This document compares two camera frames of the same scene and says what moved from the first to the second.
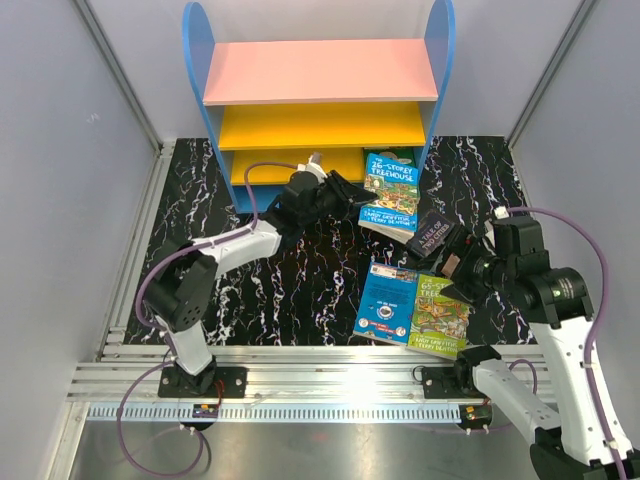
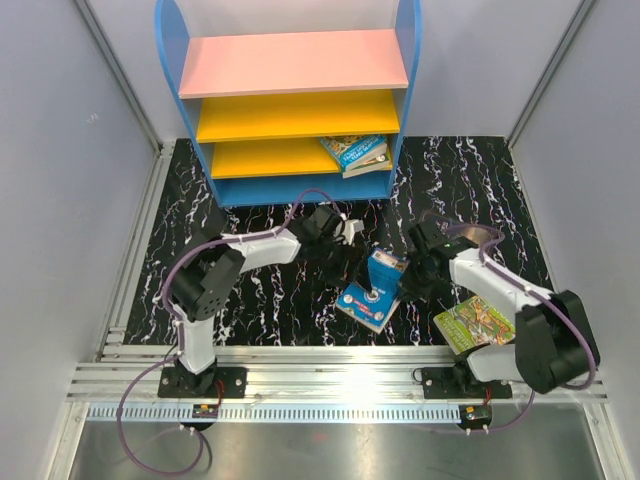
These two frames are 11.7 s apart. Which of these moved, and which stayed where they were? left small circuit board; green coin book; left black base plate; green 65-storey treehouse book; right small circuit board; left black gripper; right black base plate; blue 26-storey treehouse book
Moved: left black gripper; green 65-storey treehouse book; blue 26-storey treehouse book; green coin book
Stayed: left black base plate; right black base plate; left small circuit board; right small circuit board
